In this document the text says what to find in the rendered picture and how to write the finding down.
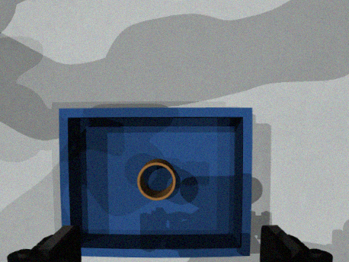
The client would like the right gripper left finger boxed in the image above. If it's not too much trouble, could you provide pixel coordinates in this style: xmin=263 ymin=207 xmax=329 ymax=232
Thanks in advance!
xmin=7 ymin=225 xmax=82 ymax=262

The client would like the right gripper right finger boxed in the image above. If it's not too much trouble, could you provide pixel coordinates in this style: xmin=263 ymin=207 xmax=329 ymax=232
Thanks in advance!
xmin=260 ymin=225 xmax=333 ymax=262

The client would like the bronze bushing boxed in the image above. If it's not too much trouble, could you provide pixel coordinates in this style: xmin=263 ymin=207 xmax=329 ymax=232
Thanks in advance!
xmin=137 ymin=158 xmax=176 ymax=200

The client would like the blue open box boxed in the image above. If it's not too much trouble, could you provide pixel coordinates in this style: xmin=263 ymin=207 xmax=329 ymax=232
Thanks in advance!
xmin=59 ymin=107 xmax=252 ymax=257

